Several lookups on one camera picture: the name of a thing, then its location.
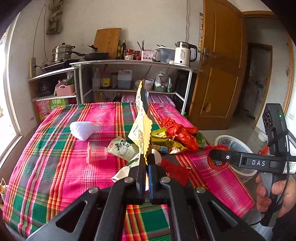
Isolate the red round lid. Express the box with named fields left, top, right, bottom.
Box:
left=207, top=145, right=230, bottom=171

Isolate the red wrapper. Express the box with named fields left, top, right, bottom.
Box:
left=159, top=159, right=191, bottom=187

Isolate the green pea snack bag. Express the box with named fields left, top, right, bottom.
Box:
left=196, top=132, right=207, bottom=149

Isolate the gold yellow snack bag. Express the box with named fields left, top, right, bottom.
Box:
left=151, top=127, right=187, bottom=154

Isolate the red plastic bag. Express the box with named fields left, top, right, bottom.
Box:
left=162, top=118, right=199, bottom=153

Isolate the yellow snack wrapper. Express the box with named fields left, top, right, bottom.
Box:
left=128, top=80, right=152, bottom=163

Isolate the white trash bin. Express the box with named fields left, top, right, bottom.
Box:
left=214, top=134, right=258, bottom=183

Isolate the person's right hand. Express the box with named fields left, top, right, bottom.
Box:
left=255, top=173, right=296, bottom=218

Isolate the white green snack packet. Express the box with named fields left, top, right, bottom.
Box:
left=107, top=136, right=139, bottom=161

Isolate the clear plastic cup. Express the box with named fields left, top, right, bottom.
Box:
left=86, top=142, right=108, bottom=164

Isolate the wooden door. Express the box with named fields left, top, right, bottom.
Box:
left=189, top=0, right=247, bottom=130

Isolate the plaid pink green tablecloth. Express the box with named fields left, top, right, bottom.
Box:
left=3, top=102, right=254, bottom=237

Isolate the white crumpled tissue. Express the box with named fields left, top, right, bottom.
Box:
left=70, top=121, right=96, bottom=141

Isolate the pink lid storage box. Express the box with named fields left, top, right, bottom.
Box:
left=121, top=94, right=176, bottom=108

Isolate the white metal shelf unit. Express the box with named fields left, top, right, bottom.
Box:
left=28, top=60, right=199, bottom=114

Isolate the white electric kettle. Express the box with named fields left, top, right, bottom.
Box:
left=174, top=41, right=198, bottom=67

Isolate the white oil jug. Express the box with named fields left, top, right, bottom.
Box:
left=117, top=70, right=132, bottom=89

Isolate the soy sauce bottle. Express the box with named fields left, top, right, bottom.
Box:
left=100, top=64, right=111, bottom=89

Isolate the clear plastic container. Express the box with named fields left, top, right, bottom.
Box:
left=156, top=47, right=175, bottom=63

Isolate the pink woven basket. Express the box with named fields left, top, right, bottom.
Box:
left=55, top=84, right=75, bottom=96

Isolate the pink utensil holder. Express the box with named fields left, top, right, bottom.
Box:
left=141, top=50, right=156, bottom=62

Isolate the black frying pan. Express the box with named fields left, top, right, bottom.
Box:
left=68, top=45, right=109, bottom=61

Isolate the dark oil bottle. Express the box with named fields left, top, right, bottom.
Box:
left=120, top=40, right=126, bottom=60

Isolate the black induction cooker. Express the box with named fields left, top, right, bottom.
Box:
left=42, top=59, right=79, bottom=72

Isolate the wooden cutting board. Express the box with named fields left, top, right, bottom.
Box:
left=93, top=28, right=121, bottom=60

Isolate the stainless steel steamer pot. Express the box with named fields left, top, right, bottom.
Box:
left=52, top=42, right=75, bottom=62

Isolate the hanging grey cloth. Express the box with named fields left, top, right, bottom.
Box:
left=46, top=0, right=64, bottom=35

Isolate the black camera box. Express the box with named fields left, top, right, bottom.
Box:
left=262, top=103, right=288, bottom=152

